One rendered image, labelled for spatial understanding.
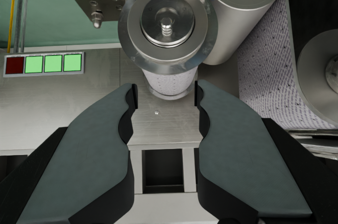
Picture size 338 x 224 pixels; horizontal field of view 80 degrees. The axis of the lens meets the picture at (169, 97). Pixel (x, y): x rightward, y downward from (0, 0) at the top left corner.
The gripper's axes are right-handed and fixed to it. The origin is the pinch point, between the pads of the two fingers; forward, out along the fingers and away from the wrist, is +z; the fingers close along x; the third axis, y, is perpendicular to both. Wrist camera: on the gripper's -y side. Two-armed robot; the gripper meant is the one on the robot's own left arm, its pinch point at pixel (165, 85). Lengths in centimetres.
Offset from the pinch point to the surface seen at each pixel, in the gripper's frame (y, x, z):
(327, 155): 19.6, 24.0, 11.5
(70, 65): 17, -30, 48
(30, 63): 16, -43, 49
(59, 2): 14, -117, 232
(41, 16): 29, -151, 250
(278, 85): 10.5, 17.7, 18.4
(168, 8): -1.6, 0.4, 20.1
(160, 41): 2.0, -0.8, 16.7
